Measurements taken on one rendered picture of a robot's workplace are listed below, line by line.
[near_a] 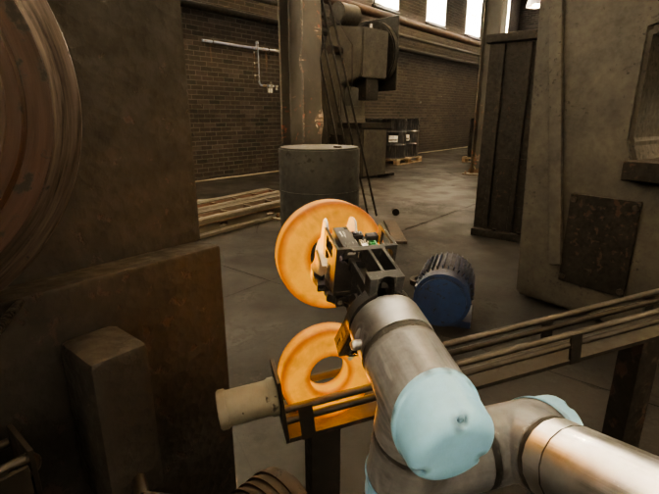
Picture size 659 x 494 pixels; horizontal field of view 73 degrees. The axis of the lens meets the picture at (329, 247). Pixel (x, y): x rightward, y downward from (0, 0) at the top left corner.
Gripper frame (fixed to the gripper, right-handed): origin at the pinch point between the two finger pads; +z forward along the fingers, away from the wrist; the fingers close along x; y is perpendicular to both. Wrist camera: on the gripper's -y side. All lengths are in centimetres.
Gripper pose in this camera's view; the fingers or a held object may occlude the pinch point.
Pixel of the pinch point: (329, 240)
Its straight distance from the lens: 63.5
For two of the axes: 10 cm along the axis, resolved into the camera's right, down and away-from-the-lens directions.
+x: -9.6, 0.8, -2.6
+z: -2.6, -5.1, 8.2
